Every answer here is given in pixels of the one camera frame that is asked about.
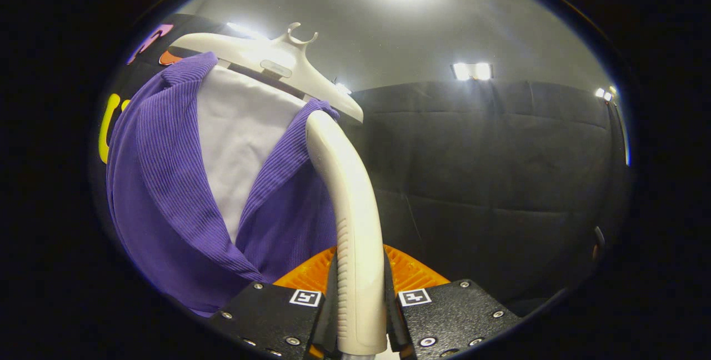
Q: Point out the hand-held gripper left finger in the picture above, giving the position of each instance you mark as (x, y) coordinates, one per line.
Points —
(272, 315)

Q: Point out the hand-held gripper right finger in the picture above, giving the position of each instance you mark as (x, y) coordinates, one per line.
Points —
(461, 315)

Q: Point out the white inner cloth panel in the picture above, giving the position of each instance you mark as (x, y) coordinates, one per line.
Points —
(239, 138)

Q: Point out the ceiling light panel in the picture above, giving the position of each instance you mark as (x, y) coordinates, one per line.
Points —
(241, 29)
(604, 93)
(342, 88)

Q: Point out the white garment steamer head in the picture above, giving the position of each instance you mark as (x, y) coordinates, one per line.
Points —
(355, 221)

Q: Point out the white clothes hanger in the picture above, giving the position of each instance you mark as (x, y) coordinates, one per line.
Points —
(266, 54)

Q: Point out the double strip ceiling light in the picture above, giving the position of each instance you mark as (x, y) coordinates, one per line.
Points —
(472, 71)

